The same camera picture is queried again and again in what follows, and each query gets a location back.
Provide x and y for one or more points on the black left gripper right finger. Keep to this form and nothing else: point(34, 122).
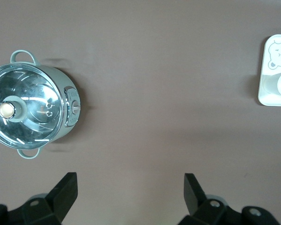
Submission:
point(196, 201)

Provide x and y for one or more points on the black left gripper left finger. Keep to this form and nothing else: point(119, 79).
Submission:
point(61, 199)

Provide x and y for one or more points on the glass pot lid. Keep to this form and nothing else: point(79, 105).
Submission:
point(37, 105)

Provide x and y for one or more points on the brown table cover sheet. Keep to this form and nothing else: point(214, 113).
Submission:
point(154, 93)

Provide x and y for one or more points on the grey-green electric cooking pot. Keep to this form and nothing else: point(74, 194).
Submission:
point(63, 78)

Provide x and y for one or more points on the cream bear print tray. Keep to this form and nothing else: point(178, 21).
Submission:
point(270, 98)

